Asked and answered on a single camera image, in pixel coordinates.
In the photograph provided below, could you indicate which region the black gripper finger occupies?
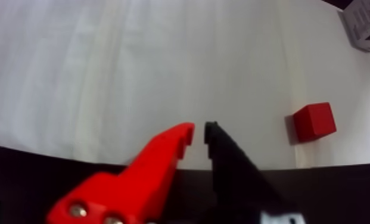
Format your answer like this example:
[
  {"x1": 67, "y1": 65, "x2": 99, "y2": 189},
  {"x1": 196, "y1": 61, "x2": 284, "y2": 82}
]
[{"x1": 200, "y1": 121, "x2": 300, "y2": 224}]

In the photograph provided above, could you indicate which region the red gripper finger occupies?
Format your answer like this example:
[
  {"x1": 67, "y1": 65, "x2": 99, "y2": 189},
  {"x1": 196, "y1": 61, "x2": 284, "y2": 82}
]
[{"x1": 45, "y1": 122, "x2": 195, "y2": 224}]

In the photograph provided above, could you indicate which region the red cube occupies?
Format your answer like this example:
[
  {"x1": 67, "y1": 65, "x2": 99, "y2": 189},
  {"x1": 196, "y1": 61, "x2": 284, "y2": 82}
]
[{"x1": 293, "y1": 101, "x2": 337, "y2": 144}]

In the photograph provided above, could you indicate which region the white paper sheet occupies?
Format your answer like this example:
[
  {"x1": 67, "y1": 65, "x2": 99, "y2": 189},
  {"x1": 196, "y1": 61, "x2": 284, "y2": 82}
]
[{"x1": 0, "y1": 0, "x2": 370, "y2": 171}]

